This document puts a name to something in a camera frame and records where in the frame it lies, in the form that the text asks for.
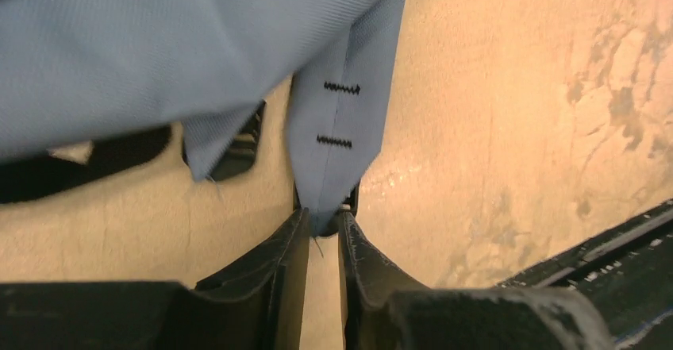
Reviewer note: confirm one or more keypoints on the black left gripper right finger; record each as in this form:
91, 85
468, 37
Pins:
383, 307

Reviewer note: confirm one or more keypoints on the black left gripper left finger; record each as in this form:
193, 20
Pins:
256, 302

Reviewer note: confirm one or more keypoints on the blue student backpack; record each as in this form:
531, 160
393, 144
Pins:
78, 70

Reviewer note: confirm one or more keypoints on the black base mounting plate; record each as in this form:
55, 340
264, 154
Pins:
626, 272

